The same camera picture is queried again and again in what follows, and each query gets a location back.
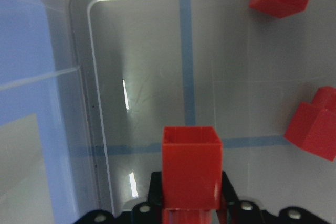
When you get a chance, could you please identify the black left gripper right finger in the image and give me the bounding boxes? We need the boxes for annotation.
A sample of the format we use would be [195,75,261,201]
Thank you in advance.
[217,171,328,224]

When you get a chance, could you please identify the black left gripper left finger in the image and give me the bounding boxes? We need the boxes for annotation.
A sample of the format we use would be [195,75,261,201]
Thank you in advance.
[78,172,163,224]

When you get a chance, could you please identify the clear plastic storage box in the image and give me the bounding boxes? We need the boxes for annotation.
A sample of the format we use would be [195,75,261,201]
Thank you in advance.
[0,0,336,224]

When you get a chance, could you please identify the blue plastic tray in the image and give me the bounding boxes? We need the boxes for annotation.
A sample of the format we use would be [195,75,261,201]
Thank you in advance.
[0,0,87,224]

